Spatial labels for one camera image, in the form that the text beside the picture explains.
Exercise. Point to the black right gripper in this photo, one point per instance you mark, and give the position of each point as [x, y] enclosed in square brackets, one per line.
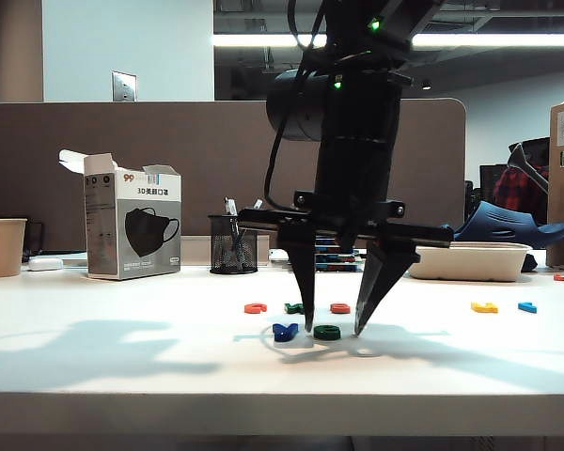
[352, 218]

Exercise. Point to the red letter O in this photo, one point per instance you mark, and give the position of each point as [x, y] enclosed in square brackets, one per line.
[339, 309]

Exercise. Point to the green letter O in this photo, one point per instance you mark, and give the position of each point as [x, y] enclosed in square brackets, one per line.
[326, 332]

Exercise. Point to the blue letter y magnet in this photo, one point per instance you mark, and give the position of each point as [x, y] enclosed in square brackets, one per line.
[284, 332]

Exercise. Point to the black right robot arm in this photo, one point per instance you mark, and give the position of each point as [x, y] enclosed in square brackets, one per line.
[357, 117]

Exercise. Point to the letter magnet blister pack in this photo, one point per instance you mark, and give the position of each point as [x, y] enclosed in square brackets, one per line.
[333, 252]
[329, 244]
[333, 260]
[333, 269]

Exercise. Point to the green letter w magnet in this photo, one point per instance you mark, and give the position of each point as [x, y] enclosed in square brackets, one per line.
[293, 309]

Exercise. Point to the orange letter g magnet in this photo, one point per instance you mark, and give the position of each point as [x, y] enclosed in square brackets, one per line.
[253, 309]

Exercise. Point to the yellow letter u magnet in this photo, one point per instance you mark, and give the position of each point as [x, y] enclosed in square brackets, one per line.
[480, 308]

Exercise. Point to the light blue letter r magnet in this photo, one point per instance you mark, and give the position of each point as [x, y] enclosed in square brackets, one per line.
[528, 308]

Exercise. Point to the small white box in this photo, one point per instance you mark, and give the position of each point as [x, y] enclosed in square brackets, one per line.
[278, 256]

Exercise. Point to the silver capped pen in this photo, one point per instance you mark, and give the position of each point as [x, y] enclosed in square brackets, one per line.
[257, 205]

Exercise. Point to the black mesh pen holder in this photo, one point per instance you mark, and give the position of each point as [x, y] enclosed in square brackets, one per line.
[225, 256]

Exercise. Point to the beige pulp food tray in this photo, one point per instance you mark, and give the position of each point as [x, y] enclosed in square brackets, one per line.
[474, 263]

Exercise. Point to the black computer monitor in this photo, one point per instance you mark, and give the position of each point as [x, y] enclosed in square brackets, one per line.
[488, 188]

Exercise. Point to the navy blue foam slipper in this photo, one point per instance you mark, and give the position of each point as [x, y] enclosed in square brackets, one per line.
[507, 221]

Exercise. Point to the red plaid jacket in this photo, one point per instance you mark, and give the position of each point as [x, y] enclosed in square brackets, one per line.
[521, 188]

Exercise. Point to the black ceiling spotlight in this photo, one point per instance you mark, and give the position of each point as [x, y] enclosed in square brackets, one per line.
[426, 86]

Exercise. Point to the grey face mask box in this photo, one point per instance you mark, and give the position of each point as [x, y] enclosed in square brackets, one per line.
[136, 225]

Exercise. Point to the brown fabric desk partition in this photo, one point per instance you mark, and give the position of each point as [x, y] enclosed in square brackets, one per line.
[169, 141]

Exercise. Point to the black office chair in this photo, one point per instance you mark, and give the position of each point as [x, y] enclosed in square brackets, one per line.
[536, 150]

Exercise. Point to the white ceiling light strip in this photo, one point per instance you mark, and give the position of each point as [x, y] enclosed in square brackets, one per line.
[498, 40]

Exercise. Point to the white earbuds case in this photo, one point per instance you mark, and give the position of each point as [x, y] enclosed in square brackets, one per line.
[45, 264]

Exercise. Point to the tan paper cup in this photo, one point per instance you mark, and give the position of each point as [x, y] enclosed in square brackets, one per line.
[2, 249]

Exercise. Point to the metal wall switch plate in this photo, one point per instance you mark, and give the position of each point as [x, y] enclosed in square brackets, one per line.
[124, 87]

